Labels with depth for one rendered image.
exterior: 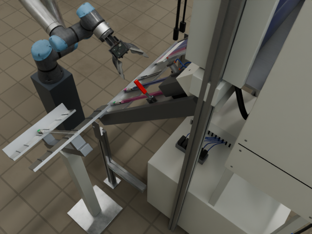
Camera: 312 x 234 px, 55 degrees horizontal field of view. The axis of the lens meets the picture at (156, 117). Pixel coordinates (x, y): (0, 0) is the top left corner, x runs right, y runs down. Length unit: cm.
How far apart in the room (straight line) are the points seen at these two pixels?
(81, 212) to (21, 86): 123
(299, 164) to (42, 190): 169
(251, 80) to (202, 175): 77
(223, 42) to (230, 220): 92
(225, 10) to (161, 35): 241
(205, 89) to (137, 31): 232
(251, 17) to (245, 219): 99
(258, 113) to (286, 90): 11
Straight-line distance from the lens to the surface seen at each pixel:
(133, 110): 117
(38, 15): 149
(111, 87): 254
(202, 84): 75
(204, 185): 143
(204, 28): 69
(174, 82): 95
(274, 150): 86
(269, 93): 73
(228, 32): 63
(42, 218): 211
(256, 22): 62
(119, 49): 132
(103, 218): 201
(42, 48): 179
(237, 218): 141
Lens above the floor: 193
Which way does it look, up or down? 55 degrees down
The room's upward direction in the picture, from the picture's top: 3 degrees clockwise
